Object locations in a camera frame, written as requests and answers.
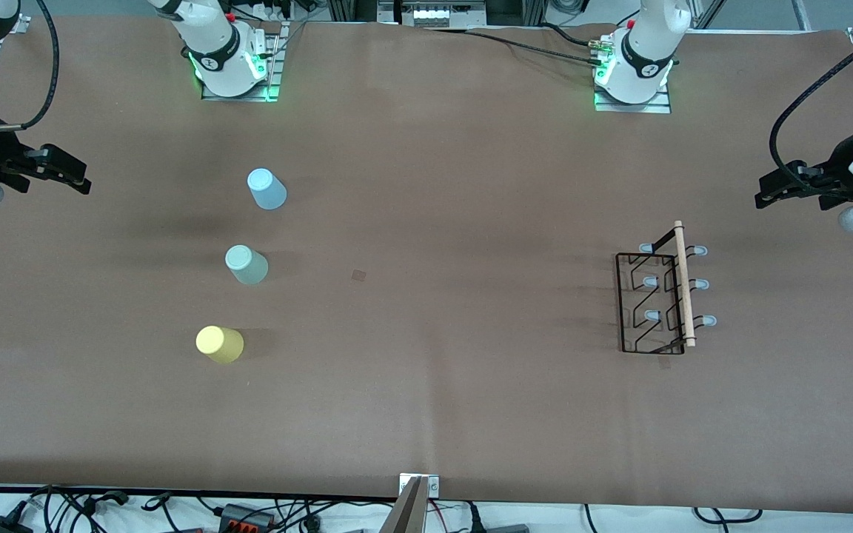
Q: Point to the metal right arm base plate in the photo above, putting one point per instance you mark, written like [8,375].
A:
[276,66]

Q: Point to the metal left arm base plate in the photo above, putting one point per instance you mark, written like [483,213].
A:
[634,107]

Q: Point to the black power plug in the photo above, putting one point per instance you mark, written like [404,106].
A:
[474,522]

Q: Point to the white power strip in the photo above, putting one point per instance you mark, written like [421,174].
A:
[434,15]

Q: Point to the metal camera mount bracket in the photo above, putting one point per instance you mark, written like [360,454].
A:
[408,511]

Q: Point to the black power adapter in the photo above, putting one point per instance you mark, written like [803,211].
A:
[1,525]

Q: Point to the light blue plastic cup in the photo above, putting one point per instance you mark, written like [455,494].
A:
[267,191]

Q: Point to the yellow plastic cup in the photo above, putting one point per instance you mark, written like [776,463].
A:
[219,344]

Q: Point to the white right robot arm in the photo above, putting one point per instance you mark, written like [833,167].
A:
[212,37]

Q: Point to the brown paper table cover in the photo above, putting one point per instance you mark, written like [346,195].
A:
[471,185]

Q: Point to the black box orange connectors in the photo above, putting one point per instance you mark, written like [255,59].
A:
[245,517]

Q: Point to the mint green plastic cup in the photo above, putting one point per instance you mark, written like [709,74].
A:
[247,265]

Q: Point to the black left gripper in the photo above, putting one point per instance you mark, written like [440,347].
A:
[835,175]

